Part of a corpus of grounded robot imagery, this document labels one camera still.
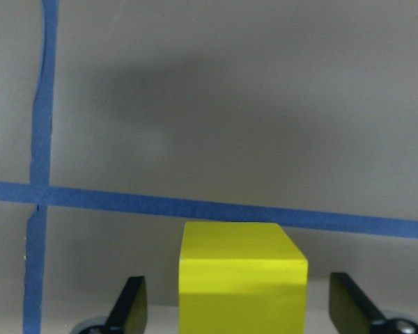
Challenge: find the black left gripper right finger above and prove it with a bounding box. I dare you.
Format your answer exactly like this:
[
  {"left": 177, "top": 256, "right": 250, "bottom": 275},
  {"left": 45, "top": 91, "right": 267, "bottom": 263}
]
[{"left": 329, "top": 272, "right": 386, "bottom": 334}]

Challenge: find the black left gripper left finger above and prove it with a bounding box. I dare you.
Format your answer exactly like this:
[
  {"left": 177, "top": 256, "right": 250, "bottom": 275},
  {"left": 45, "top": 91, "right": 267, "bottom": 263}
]
[{"left": 106, "top": 276, "right": 148, "bottom": 334}]

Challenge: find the yellow block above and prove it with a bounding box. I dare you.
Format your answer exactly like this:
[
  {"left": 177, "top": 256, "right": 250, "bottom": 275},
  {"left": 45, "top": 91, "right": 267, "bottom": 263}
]
[{"left": 178, "top": 221, "right": 309, "bottom": 333}]

